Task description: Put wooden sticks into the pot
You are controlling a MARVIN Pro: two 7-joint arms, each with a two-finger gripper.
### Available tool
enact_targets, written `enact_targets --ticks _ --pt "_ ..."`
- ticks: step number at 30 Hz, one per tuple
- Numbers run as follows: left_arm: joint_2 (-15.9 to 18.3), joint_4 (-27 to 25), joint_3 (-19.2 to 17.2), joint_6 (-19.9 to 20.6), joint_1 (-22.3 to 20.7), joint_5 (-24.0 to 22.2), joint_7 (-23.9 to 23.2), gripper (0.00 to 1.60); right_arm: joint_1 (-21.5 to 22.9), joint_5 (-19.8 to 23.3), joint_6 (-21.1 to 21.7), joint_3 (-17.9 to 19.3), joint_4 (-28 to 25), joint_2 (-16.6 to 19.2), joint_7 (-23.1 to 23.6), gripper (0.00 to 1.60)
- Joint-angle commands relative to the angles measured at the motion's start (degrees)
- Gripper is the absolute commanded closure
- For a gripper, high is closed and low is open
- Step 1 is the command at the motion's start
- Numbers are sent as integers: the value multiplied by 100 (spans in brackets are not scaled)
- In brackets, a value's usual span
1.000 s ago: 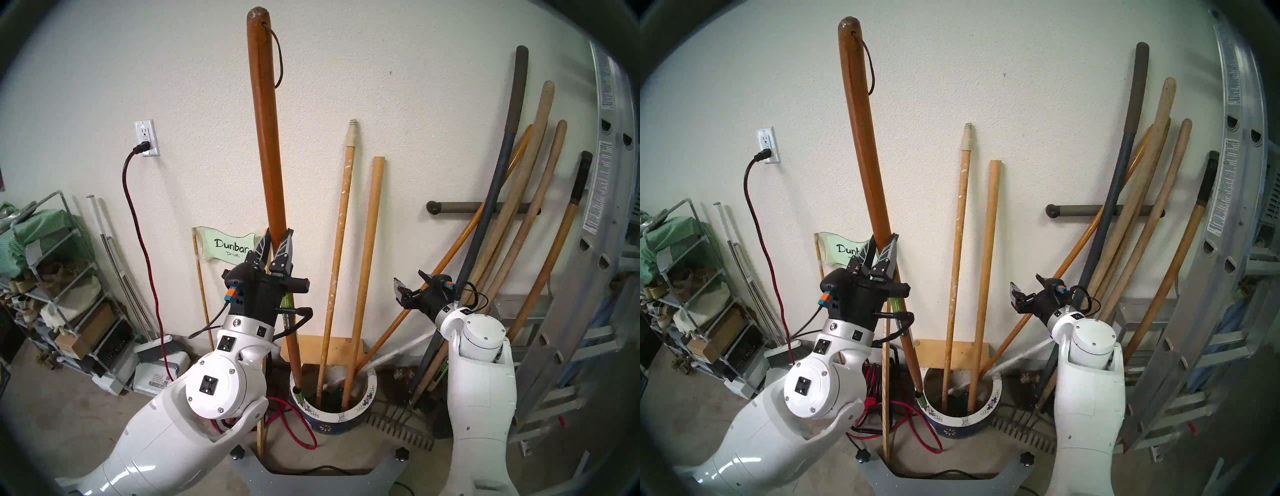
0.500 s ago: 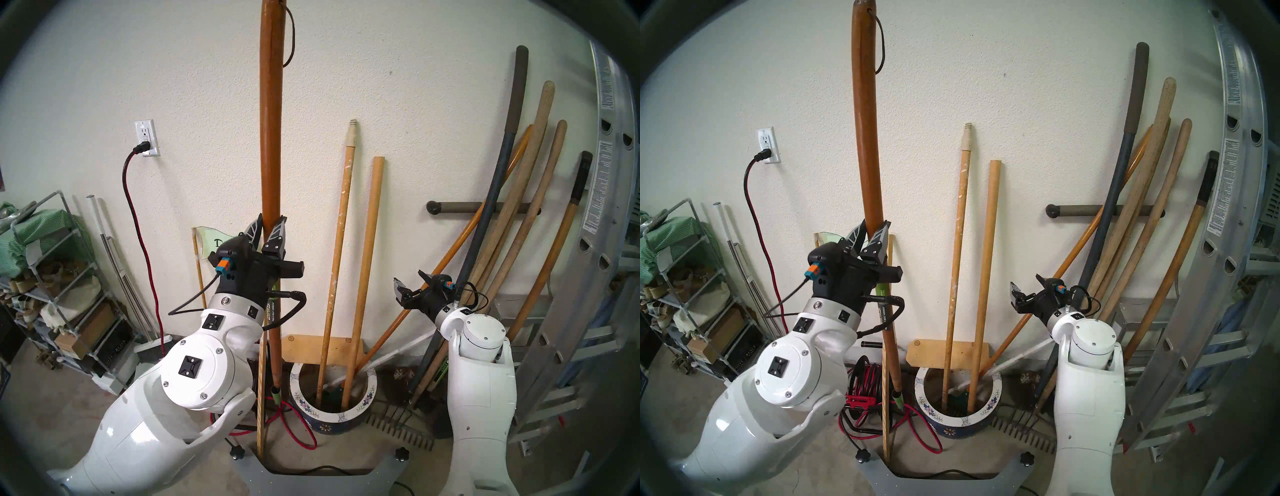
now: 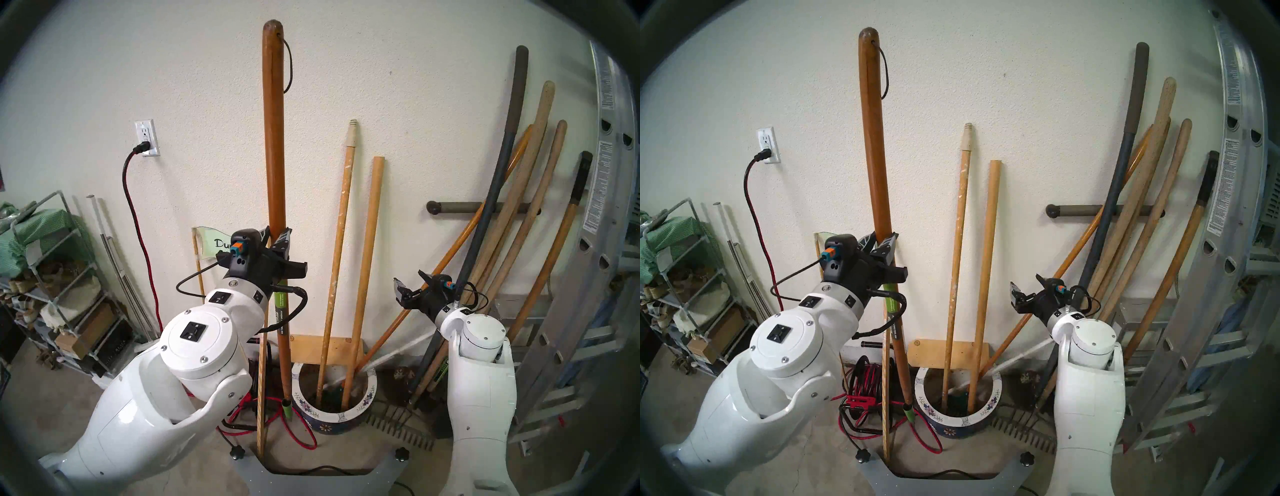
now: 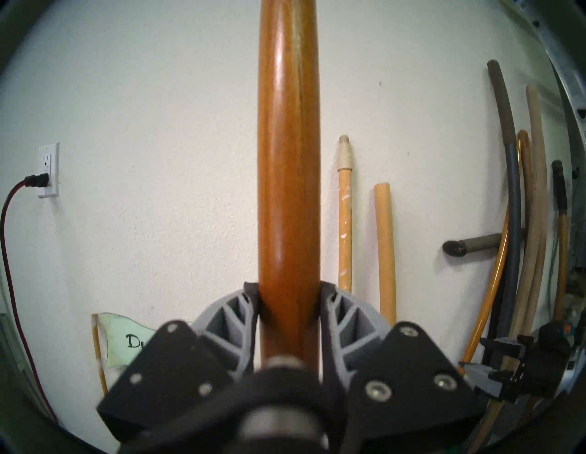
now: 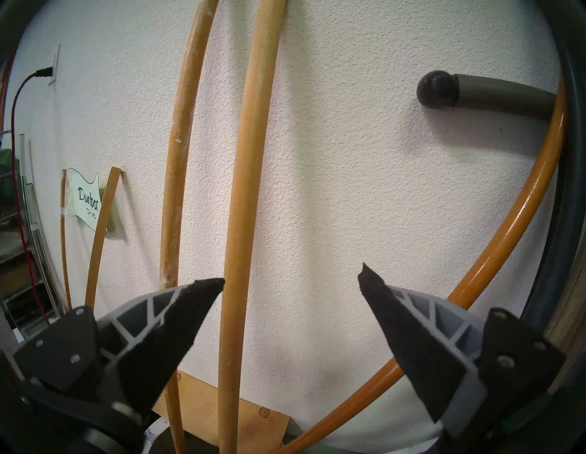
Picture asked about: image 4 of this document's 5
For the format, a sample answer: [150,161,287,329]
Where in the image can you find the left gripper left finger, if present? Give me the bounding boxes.
[191,281,260,381]

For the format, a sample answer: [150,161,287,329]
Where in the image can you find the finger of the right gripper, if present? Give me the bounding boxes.
[480,336,534,357]
[459,362,505,400]

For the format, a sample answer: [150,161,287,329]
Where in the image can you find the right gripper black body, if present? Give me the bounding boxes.
[501,320,573,400]

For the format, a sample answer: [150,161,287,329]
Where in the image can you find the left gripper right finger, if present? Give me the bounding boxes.
[319,281,394,389]

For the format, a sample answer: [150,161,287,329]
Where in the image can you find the plain light wooden dowel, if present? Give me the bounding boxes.
[374,183,397,326]

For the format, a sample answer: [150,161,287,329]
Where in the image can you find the paint-speckled pole with threaded tip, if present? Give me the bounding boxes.
[338,135,354,293]

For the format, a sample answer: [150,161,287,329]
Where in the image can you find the dark brown handle green label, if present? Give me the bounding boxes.
[257,0,321,376]

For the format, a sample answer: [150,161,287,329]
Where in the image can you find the green Dunbar Drive paper flag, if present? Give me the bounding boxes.
[94,313,158,369]

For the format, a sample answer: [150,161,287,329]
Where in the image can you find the thin bamboo flag stick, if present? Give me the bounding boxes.
[91,313,109,395]

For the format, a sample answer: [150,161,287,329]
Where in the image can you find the aluminium ladder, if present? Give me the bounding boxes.
[504,0,586,151]

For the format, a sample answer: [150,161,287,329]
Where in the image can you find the long dark grey handle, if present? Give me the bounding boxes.
[487,59,525,341]

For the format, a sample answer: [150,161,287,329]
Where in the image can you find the slim weathered wooden handle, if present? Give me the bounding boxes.
[517,130,535,238]

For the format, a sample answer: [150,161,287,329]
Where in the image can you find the black and red power cord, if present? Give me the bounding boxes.
[0,173,59,424]

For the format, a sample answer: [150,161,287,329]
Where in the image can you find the white wall outlet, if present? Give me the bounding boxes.
[38,143,60,198]

